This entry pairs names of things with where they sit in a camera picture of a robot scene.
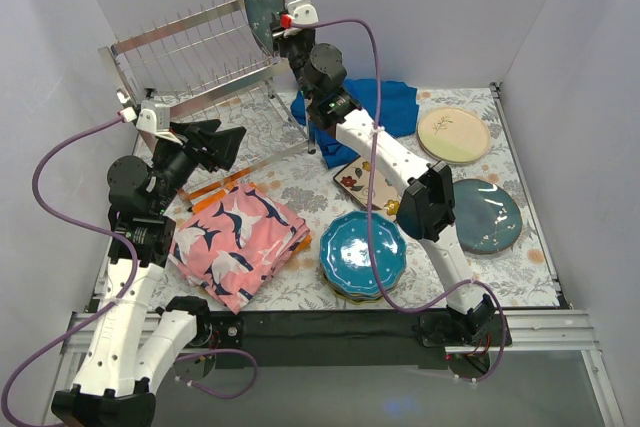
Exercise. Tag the orange cloth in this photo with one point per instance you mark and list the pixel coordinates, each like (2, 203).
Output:
(218, 191)

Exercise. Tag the floral tablecloth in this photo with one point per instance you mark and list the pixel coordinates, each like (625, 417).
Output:
(520, 275)

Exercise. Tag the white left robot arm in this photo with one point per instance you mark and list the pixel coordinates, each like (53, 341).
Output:
(121, 373)

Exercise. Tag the blue polka dot plate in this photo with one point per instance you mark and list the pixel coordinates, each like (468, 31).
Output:
(355, 299)

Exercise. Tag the cream round plate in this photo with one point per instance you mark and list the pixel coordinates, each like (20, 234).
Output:
(453, 135)

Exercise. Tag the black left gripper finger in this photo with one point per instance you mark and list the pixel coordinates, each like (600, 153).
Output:
(196, 132)
(222, 149)

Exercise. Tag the yellow plate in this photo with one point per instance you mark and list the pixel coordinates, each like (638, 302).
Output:
(355, 284)

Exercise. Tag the pink patterned cloth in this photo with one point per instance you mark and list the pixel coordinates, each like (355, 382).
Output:
(238, 243)

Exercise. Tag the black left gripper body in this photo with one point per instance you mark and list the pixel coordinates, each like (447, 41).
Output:
(198, 142)

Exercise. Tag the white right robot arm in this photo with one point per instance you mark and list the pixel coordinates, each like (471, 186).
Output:
(426, 211)

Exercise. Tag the dark teal round plate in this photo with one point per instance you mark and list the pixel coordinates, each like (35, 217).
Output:
(488, 219)

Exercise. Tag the blue cloth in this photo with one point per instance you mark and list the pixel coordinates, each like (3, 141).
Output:
(399, 112)

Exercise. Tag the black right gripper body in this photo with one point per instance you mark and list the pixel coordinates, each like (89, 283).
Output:
(279, 30)

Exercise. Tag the square floral plate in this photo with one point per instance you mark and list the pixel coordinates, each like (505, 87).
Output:
(354, 180)

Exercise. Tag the steel dish rack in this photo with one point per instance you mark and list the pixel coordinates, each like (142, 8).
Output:
(206, 65)

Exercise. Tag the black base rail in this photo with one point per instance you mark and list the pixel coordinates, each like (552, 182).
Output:
(331, 338)

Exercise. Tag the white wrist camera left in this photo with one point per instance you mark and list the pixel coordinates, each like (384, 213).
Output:
(153, 118)

